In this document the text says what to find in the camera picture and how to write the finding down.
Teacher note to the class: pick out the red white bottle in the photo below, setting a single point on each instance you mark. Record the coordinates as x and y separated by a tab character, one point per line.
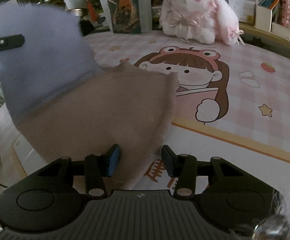
91	11

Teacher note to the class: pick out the Harry Potter book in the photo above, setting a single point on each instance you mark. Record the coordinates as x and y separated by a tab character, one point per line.
125	16

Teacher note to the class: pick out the metal bowl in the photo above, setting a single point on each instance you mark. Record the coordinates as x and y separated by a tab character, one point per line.
79	12

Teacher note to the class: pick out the white pink plush bunny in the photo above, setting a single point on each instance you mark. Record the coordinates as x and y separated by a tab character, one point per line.
204	21

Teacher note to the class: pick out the white storage box on shelf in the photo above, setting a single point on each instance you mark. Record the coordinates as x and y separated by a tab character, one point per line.
263	18

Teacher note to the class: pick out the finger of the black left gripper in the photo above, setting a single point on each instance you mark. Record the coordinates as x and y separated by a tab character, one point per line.
11	42

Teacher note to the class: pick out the pink checked cartoon table mat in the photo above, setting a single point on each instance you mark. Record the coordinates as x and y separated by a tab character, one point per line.
232	102

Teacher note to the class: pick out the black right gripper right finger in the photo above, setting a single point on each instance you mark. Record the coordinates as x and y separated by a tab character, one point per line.
183	167

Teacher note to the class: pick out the lavender and beige knit sweater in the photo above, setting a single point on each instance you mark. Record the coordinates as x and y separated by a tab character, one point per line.
65	104

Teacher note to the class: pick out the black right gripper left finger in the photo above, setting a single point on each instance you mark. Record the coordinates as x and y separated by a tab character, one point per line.
98	167

